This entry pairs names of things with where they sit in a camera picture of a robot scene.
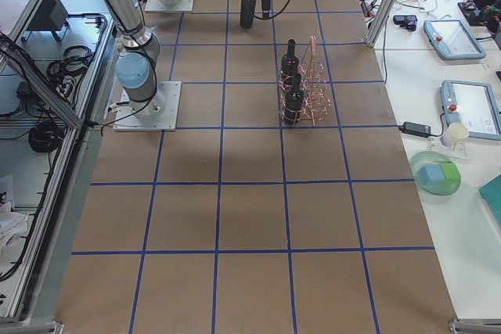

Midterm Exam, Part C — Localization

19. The dark wine bottle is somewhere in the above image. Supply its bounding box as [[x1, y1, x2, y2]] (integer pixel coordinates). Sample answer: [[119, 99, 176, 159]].
[[240, 0, 257, 30]]

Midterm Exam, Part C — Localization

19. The dark bottle in basket left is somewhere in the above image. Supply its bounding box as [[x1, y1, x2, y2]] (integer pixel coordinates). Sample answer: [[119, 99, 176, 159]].
[[280, 39, 299, 91]]

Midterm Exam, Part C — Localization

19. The dark bottle in basket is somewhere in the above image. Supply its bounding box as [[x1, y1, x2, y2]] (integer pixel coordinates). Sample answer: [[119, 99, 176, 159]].
[[283, 74, 305, 125], [280, 39, 299, 91]]

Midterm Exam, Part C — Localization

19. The dark bottle in basket right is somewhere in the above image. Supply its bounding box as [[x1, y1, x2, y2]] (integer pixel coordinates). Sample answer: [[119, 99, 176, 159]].
[[283, 74, 305, 125]]

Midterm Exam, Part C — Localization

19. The teach pendant far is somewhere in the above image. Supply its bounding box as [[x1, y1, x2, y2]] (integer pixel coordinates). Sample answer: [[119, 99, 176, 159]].
[[423, 19, 486, 60]]

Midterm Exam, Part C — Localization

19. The teach pendant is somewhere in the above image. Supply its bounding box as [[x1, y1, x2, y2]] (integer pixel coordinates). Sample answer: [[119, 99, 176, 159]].
[[440, 80, 500, 141], [423, 19, 486, 60]]

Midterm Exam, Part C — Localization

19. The black power brick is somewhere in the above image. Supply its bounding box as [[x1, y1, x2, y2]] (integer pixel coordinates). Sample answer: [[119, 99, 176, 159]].
[[398, 121, 431, 138]]

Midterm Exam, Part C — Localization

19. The white paper cup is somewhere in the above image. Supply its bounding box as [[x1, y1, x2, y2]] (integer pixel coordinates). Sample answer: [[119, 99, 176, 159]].
[[440, 123, 469, 147]]

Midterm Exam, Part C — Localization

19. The teach pendant near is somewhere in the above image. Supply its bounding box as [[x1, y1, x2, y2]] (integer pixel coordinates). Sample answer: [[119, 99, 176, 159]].
[[440, 80, 500, 141]]

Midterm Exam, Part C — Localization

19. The blue foam cube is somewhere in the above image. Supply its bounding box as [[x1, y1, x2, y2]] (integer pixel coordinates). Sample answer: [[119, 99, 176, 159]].
[[416, 164, 444, 185]]

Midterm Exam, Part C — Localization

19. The green glass bowl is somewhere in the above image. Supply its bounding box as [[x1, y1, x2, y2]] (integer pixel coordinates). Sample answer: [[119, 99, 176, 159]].
[[409, 151, 461, 196]]

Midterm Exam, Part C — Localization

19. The green foam cube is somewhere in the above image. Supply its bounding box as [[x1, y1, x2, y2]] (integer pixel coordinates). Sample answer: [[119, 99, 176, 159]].
[[440, 162, 461, 184]]

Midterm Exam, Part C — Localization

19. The teal notebook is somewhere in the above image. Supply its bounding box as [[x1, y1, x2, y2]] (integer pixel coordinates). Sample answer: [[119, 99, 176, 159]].
[[478, 174, 501, 228]]

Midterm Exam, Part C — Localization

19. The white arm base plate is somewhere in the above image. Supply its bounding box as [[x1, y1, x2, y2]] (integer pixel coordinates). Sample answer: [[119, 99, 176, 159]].
[[146, 0, 194, 13], [113, 81, 182, 131]]

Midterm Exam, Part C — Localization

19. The copper wire wine basket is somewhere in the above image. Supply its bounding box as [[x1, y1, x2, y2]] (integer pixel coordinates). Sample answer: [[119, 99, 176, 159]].
[[279, 35, 330, 126]]

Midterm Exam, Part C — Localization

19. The aluminium frame post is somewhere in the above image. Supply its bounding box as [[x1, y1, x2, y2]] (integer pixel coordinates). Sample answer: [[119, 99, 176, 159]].
[[366, 0, 412, 48]]

